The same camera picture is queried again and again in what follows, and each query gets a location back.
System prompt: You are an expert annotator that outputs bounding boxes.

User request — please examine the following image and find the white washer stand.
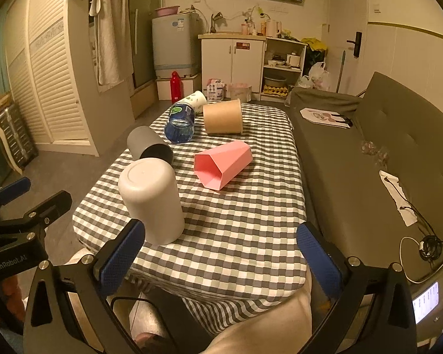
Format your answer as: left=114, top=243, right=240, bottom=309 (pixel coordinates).
left=156, top=74, right=203, bottom=101

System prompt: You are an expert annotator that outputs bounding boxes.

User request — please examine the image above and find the hanging beige towel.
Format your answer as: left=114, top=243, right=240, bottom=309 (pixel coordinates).
left=96, top=0, right=134, bottom=85

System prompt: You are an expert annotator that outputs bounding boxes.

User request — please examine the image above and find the brown paper cup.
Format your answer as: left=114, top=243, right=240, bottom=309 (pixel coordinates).
left=202, top=99, right=243, bottom=135

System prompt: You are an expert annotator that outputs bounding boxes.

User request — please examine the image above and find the white plastic bag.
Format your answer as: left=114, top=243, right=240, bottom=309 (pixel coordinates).
left=299, top=62, right=331, bottom=91

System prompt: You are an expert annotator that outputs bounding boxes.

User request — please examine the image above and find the washing machine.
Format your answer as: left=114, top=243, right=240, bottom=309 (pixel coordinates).
left=151, top=12, right=202, bottom=80

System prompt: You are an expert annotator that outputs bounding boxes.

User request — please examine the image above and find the silver suitcase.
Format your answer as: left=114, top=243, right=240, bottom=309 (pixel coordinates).
left=0, top=103, right=39, bottom=170

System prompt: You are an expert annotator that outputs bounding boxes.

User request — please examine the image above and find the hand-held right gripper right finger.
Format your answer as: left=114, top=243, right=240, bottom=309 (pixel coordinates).
left=296, top=222, right=418, bottom=354

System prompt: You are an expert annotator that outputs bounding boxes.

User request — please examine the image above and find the broom stick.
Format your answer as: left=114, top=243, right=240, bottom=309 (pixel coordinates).
left=335, top=50, right=346, bottom=93

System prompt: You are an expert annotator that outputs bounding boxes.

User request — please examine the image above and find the grey checkered tablecloth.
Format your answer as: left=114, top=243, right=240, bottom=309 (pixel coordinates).
left=73, top=100, right=312, bottom=336

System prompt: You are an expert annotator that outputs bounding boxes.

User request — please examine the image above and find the grey plastic cup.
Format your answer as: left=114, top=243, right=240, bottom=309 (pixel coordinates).
left=126, top=126, right=174, bottom=165

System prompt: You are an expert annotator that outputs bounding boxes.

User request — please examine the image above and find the white sink cabinet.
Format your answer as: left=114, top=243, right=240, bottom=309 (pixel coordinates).
left=198, top=33, right=266, bottom=101

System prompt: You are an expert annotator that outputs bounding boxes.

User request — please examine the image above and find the white cable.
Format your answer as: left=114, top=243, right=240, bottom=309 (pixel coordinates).
left=399, top=234, right=443, bottom=284

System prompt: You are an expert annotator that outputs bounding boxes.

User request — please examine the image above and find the smartphone with lit screen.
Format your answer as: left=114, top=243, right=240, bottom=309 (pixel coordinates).
left=411, top=282, right=440, bottom=323

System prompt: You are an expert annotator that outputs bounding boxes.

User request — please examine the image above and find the red bottle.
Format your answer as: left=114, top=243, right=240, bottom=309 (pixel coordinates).
left=169, top=71, right=181, bottom=104

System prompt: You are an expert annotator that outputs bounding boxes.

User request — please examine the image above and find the black door handle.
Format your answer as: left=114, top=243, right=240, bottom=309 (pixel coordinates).
left=347, top=31, right=363, bottom=58

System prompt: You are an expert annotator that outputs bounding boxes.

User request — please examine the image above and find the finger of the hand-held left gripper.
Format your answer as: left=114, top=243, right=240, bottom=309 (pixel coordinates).
left=0, top=191, right=73, bottom=245
left=0, top=176, right=32, bottom=222

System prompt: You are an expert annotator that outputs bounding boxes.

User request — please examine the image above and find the yellow bag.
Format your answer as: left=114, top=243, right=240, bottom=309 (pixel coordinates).
left=302, top=37, right=327, bottom=53

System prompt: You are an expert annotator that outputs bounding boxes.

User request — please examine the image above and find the white printed paper bag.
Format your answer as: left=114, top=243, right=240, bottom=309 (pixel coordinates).
left=300, top=108, right=354, bottom=129

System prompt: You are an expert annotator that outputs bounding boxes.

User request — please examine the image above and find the white open shelf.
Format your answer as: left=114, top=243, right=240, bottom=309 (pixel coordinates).
left=260, top=37, right=308, bottom=100

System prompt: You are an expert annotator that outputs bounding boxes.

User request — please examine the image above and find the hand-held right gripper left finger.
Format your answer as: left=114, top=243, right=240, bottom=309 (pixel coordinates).
left=22, top=218, right=146, bottom=354

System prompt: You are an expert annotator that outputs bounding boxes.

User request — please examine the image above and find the white louvred wardrobe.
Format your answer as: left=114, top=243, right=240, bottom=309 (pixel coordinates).
left=7, top=0, right=133, bottom=157

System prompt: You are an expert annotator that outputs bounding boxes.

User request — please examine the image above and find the grey sofa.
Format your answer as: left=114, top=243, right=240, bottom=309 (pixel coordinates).
left=286, top=72, right=443, bottom=303

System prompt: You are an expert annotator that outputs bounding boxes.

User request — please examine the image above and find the white printed paper cup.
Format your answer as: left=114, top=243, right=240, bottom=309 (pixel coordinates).
left=177, top=90, right=208, bottom=115

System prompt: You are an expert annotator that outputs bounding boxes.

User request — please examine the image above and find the white door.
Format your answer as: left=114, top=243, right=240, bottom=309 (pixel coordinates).
left=328, top=0, right=368, bottom=96

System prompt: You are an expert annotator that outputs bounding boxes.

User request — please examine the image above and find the pink angular cup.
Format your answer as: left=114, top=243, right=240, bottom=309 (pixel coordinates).
left=194, top=141, right=253, bottom=191

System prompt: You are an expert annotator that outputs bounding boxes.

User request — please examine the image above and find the person's beige trouser leg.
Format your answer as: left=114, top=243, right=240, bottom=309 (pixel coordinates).
left=203, top=276, right=312, bottom=354

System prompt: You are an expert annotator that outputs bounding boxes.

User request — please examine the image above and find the white cloth pouch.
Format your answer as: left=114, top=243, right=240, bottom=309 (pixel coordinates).
left=378, top=170, right=418, bottom=227

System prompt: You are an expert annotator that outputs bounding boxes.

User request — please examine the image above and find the white plastic cup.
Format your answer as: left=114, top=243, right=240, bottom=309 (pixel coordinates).
left=118, top=158, right=186, bottom=246

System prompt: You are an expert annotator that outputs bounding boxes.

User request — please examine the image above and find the black cable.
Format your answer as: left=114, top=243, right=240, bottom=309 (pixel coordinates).
left=387, top=179, right=443, bottom=259

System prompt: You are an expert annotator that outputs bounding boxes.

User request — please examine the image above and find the clear plastic wrapper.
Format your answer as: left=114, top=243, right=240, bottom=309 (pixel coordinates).
left=360, top=140, right=390, bottom=166

